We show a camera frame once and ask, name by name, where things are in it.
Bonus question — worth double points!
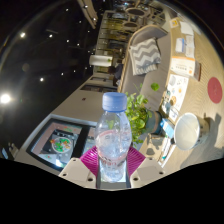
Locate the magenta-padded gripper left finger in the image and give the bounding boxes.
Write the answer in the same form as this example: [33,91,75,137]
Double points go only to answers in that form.
[57,145,100,190]

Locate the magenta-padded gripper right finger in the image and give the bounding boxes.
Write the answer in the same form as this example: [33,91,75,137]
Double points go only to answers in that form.
[124,145,168,190]

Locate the clear blue-capped water bottle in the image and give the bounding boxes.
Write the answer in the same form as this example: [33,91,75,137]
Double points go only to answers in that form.
[94,92,133,183]

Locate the white and green pen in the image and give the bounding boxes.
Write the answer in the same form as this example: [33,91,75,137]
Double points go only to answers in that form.
[159,136,176,164]

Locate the window with painted decals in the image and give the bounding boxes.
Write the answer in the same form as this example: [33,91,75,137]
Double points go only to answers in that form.
[26,118,98,173]

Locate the small blue and white box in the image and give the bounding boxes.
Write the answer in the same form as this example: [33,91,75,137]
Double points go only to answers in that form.
[159,118,176,139]

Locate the white printed paper cup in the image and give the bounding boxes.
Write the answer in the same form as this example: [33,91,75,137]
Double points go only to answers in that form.
[173,112,211,151]

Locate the green potted plant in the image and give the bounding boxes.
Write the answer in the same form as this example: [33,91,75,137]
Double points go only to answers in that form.
[124,82,164,146]

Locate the grey curved sofa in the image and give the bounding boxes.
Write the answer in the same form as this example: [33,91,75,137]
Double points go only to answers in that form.
[118,24,173,111]

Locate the group of ceiling lights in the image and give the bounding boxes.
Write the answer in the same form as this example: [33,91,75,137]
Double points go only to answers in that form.
[0,6,88,106]

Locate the person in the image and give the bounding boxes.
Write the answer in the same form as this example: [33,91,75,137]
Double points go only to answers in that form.
[107,63,124,88]

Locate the flat round red coaster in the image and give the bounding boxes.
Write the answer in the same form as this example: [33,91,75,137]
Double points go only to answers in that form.
[207,76,223,104]

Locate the white and orange box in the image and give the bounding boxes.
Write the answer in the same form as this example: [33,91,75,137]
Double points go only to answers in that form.
[169,55,202,82]

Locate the white round pillar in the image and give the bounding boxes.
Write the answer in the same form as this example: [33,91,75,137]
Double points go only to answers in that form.
[88,54,114,68]

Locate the small white and blue pack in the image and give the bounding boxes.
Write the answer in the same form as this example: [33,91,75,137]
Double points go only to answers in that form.
[174,37,188,54]

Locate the white paper sheets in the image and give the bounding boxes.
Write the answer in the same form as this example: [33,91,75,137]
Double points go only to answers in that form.
[184,34,196,59]

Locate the small yellow card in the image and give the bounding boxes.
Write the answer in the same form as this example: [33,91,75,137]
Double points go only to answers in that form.
[169,17,180,29]

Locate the group of dining chairs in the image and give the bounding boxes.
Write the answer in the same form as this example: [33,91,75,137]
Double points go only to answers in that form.
[99,0,168,38]

